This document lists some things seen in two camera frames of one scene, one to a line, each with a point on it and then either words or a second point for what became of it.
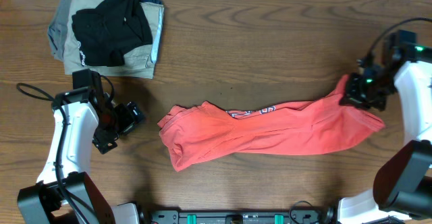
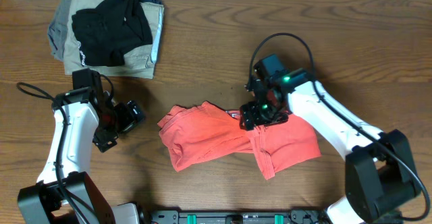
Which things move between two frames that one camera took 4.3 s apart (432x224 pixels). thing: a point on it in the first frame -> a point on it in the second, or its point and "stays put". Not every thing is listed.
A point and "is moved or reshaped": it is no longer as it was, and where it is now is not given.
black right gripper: [352, 98] -> [250, 114]
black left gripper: [130, 119] stays put
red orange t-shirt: [203, 131] is moved or reshaped
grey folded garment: [57, 27] stays put
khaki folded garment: [136, 61] stays put
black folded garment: [105, 34] stays put
